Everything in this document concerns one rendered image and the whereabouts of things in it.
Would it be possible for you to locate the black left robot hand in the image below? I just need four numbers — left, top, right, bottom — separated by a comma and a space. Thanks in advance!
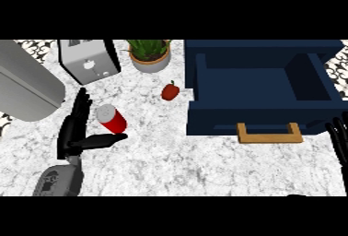
56, 87, 130, 160

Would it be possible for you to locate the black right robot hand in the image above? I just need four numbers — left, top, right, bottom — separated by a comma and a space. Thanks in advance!
323, 111, 348, 185

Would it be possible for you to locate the red can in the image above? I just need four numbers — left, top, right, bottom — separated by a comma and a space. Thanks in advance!
95, 103, 130, 135

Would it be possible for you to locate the navy blue open drawer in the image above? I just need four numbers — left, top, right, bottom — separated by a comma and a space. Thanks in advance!
185, 53, 348, 136

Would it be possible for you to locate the large grey rounded appliance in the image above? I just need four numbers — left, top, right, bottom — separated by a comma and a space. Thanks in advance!
0, 40, 67, 123

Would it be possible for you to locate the silver toaster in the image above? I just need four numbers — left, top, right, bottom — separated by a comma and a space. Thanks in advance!
58, 40, 123, 86

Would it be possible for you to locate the red bell pepper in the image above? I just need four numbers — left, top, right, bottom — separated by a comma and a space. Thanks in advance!
161, 80, 182, 101

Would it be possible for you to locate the potted green plant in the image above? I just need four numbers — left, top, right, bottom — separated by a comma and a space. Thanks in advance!
121, 40, 173, 74

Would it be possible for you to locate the navy blue cabinet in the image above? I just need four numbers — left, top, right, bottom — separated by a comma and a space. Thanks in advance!
183, 40, 347, 81

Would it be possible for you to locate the wooden drawer handle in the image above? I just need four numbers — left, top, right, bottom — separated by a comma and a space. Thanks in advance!
235, 122, 306, 145

